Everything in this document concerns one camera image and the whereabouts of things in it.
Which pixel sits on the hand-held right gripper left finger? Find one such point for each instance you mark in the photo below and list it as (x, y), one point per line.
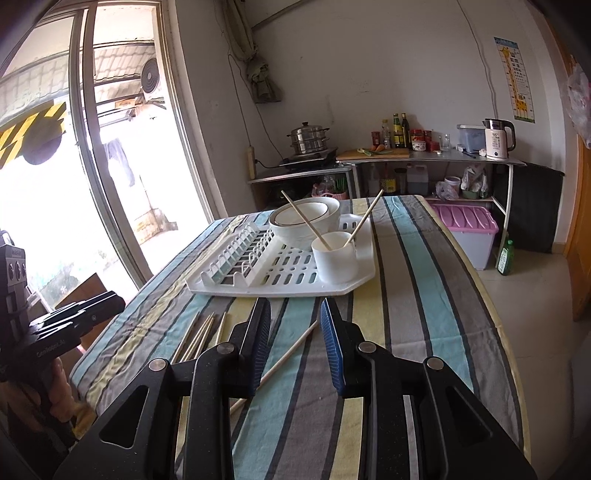
(261, 341)

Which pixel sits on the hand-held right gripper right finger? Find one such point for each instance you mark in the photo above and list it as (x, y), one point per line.
(330, 341)

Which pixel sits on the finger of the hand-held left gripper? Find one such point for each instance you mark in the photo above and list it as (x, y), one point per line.
(94, 322)
(113, 300)

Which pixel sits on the white cup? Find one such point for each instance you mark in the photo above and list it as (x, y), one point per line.
(334, 265)

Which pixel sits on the person's left hand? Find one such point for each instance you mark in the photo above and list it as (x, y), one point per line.
(69, 397)

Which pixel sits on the brown wooden board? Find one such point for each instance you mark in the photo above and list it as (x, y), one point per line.
(85, 288)

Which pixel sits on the white plastic dish rack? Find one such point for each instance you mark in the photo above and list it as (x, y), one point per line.
(286, 277)

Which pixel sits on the sliding glass window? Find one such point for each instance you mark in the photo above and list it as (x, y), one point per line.
(46, 207)

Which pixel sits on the large white bowl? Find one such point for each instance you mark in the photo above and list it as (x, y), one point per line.
(330, 219)

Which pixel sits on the white bowl with dark rim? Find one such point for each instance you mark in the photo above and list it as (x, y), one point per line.
(286, 220)

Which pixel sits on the hanging garment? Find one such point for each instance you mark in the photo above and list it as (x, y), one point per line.
(122, 161)

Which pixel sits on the yellow black striped sign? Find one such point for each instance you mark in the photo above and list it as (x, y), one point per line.
(27, 129)

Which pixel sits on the low kitchen cabinet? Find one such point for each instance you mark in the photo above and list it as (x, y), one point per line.
(277, 175)

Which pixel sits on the dark sauce bottle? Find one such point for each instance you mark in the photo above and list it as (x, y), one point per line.
(389, 182)

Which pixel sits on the beige power strip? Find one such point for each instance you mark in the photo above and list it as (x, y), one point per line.
(251, 161)

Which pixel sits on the black induction cooker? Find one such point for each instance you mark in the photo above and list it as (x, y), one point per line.
(309, 161)

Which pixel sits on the translucent plastic jug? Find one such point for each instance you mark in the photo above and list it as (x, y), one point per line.
(418, 182)

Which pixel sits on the pink lid storage box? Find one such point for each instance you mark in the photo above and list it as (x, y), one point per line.
(466, 219)

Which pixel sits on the pinkish plastic bag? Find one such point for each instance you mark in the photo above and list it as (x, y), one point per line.
(447, 190)

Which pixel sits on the green plastic bottle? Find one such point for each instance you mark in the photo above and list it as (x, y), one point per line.
(504, 261)

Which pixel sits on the steel steamer pot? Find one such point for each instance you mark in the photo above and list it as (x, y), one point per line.
(308, 141)

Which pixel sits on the small red spice jar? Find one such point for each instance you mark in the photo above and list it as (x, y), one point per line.
(375, 139)

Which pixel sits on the clear glass bottle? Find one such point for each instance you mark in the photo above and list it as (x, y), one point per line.
(385, 136)

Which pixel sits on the white plastic bag bundle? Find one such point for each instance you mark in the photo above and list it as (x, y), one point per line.
(475, 182)

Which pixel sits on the dark bottle yellow label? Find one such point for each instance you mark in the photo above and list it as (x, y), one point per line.
(396, 134)

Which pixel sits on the white jar red lid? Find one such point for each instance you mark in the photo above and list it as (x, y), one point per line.
(419, 143)

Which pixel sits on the dark green oil bottle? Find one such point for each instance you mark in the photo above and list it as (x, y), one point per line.
(406, 134)

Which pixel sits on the red seasoning can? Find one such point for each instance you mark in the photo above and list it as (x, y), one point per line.
(432, 142)

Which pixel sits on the outdoor air conditioner unit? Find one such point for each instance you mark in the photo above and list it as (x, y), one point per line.
(150, 76)

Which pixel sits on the small drinking glass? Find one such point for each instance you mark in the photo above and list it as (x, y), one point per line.
(444, 144)

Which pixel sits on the black panel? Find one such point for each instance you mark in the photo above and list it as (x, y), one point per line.
(531, 207)

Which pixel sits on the grey plastic container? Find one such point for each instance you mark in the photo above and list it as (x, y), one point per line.
(471, 138)

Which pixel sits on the white electric kettle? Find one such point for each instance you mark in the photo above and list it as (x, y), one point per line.
(496, 141)

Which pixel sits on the grey hanging rag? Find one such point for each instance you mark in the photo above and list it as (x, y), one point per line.
(263, 78)

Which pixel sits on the wooden door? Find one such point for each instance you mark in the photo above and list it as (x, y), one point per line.
(579, 207)

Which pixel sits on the giraffe height chart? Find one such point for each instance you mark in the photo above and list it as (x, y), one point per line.
(517, 83)

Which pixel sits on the hanging plastic bag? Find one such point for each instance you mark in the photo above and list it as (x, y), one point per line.
(579, 101)

